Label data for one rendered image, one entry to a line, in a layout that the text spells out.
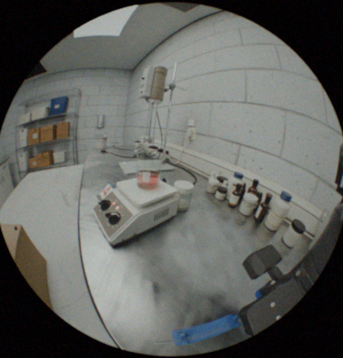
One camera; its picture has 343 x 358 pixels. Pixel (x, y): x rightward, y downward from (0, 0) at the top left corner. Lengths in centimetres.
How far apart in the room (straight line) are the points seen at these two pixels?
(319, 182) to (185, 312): 61
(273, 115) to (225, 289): 63
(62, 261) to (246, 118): 82
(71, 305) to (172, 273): 21
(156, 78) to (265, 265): 79
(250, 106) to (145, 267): 72
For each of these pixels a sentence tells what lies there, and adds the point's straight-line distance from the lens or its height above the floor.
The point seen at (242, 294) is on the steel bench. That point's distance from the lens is 29.
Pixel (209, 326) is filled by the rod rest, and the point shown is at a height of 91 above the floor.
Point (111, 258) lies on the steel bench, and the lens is 28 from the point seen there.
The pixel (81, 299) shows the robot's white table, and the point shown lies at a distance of 26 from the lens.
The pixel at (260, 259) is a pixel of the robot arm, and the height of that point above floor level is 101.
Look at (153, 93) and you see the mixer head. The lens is 71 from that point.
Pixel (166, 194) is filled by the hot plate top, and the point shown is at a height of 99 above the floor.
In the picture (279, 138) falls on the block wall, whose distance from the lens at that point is 61.
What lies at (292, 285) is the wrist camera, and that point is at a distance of 15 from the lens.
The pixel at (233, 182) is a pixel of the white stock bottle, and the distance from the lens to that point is 51.
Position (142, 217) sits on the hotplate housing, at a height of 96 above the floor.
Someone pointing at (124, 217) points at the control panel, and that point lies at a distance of 27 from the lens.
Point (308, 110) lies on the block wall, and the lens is 66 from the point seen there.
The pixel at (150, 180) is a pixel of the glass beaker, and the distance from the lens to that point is 29.
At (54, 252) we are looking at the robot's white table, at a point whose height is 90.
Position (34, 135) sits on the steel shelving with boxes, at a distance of 262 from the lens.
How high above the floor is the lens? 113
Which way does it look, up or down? 22 degrees down
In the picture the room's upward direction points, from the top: 8 degrees clockwise
